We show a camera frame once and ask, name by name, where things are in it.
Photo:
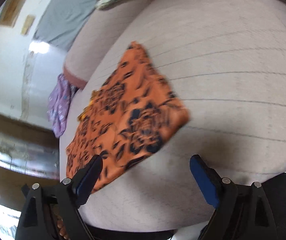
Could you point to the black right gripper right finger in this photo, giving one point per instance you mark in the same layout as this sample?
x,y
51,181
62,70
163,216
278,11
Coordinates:
x,y
241,211

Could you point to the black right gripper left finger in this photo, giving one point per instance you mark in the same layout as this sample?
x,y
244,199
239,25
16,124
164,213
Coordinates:
x,y
37,219

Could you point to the orange black floral blouse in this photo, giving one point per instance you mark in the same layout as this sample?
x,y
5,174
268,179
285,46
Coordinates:
x,y
131,117

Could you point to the person's left hand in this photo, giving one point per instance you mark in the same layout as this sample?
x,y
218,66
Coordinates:
x,y
60,224

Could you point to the purple floral cloth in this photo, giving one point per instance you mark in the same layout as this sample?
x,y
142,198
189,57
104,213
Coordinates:
x,y
58,106

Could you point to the quilted beige bed cover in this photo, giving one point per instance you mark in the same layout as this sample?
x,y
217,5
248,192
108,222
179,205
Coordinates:
x,y
226,60

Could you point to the pink bolster pillow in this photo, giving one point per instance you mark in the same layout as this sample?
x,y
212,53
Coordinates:
x,y
96,38

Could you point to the grey pillow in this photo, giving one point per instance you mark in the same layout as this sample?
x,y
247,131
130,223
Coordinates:
x,y
62,21

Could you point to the small brown wall plaque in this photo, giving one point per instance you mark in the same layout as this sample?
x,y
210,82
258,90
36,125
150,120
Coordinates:
x,y
27,25

